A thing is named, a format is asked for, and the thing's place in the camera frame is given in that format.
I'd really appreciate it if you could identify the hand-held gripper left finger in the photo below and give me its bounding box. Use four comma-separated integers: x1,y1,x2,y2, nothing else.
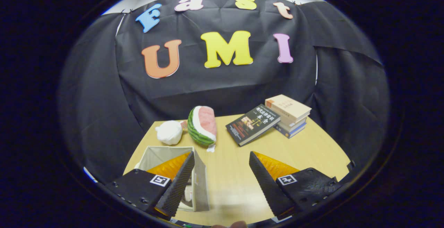
104,151,195,221

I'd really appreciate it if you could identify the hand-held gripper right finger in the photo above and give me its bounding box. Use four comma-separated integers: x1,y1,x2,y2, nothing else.
249,151,340,221

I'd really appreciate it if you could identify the cream fabric storage box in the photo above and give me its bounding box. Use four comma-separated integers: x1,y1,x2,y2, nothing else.
135,146,210,212

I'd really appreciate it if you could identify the white plush toy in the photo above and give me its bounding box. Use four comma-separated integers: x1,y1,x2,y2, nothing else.
155,120,183,146

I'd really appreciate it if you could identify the blue book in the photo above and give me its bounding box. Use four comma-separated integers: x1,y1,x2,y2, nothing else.
274,122,307,139

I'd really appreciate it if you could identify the black book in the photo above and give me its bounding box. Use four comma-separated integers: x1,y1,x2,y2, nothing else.
225,104,281,147

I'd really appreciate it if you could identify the watermelon slice plush toy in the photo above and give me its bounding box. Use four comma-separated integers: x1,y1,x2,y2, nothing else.
187,106,217,152

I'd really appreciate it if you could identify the grey book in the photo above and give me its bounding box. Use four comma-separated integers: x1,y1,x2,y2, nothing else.
279,116,309,130

